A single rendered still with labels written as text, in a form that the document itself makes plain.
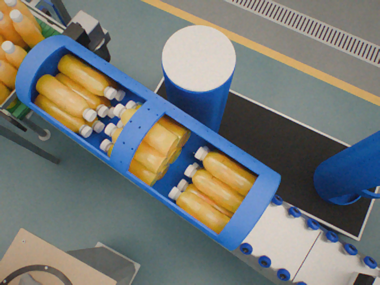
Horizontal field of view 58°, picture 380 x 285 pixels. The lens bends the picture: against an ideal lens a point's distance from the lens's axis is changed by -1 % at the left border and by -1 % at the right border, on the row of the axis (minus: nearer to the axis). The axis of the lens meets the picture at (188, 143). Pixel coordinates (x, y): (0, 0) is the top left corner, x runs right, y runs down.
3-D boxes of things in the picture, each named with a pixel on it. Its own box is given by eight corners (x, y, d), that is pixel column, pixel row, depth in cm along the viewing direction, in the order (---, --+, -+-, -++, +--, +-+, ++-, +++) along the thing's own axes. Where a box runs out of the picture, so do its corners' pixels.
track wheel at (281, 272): (292, 278, 113) (293, 273, 114) (280, 270, 114) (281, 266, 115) (285, 284, 116) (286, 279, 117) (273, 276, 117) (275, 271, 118)
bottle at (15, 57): (43, 65, 143) (20, 39, 124) (40, 81, 141) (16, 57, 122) (26, 64, 143) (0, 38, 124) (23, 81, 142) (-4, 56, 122)
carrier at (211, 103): (217, 151, 210) (219, 107, 218) (235, 95, 126) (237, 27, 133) (171, 148, 211) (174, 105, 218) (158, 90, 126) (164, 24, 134)
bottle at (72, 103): (52, 70, 117) (98, 102, 114) (50, 87, 122) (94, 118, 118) (35, 77, 111) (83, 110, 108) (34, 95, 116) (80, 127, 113)
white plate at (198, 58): (234, 93, 125) (234, 94, 126) (236, 26, 132) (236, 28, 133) (158, 88, 125) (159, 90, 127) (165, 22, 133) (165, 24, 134)
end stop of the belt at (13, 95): (5, 109, 133) (0, 107, 130) (3, 108, 133) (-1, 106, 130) (70, 35, 141) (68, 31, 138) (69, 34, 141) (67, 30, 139)
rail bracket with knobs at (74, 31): (79, 58, 144) (70, 45, 134) (66, 50, 145) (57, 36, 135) (94, 40, 146) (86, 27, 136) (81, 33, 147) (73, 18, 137)
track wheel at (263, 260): (272, 264, 114) (274, 260, 116) (261, 257, 115) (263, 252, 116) (266, 271, 117) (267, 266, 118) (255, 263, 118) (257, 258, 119)
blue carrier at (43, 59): (224, 255, 116) (244, 246, 90) (31, 117, 129) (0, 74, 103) (265, 189, 126) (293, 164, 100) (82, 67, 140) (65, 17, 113)
